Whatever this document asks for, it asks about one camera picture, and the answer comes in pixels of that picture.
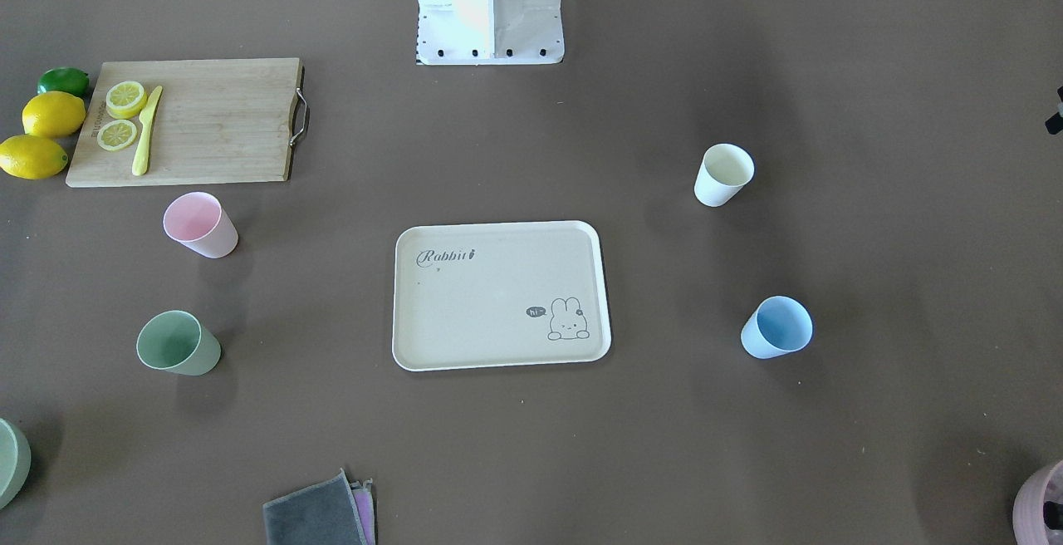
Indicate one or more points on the yellow plastic knife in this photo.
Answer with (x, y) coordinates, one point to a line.
(146, 117)

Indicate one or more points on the green bowl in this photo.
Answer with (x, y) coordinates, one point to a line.
(16, 461)

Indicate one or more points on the grey folded cloth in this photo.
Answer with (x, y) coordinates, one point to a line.
(335, 511)

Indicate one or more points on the lemon half slice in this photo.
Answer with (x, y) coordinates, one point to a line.
(125, 100)
(117, 135)

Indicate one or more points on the pink cup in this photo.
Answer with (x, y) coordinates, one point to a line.
(199, 222)

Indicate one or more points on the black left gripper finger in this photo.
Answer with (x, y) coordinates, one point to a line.
(1054, 124)

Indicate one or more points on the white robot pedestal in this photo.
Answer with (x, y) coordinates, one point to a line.
(489, 32)

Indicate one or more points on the wooden cutting board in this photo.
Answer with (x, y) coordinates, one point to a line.
(218, 121)

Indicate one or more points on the light blue cup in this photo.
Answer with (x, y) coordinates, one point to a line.
(779, 325)

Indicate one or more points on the cream white cup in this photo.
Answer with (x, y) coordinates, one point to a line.
(725, 170)

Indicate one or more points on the pink bowl with ice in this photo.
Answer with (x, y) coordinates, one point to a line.
(1036, 514)

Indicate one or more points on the green cup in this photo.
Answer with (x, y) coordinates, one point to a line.
(175, 341)

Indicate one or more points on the green lime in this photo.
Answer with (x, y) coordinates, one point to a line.
(66, 79)

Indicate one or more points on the yellow lemon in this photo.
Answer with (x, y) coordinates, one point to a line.
(53, 115)
(32, 157)

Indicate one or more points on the cream rabbit tray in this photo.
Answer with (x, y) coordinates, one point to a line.
(484, 295)

